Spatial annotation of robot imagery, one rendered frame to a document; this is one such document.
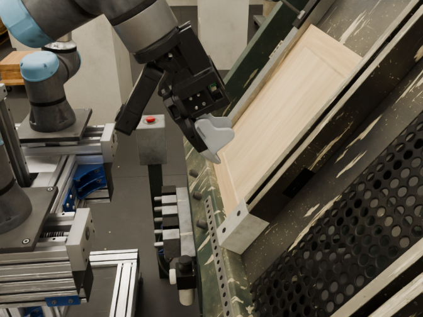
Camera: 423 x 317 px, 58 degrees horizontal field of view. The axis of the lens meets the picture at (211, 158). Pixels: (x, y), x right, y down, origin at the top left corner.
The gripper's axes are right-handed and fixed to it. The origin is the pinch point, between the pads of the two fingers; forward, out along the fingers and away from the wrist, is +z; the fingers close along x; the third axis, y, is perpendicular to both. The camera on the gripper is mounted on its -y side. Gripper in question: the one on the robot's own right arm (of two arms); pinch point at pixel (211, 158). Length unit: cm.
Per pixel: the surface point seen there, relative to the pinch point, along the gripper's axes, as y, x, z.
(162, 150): -35, 86, 38
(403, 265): 18.7, -15.9, 20.0
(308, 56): 29, 59, 18
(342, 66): 32, 40, 16
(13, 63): -213, 371, 3
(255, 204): -1.2, 20.1, 29.1
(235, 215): -7.7, 23.2, 32.3
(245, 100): 6, 70, 27
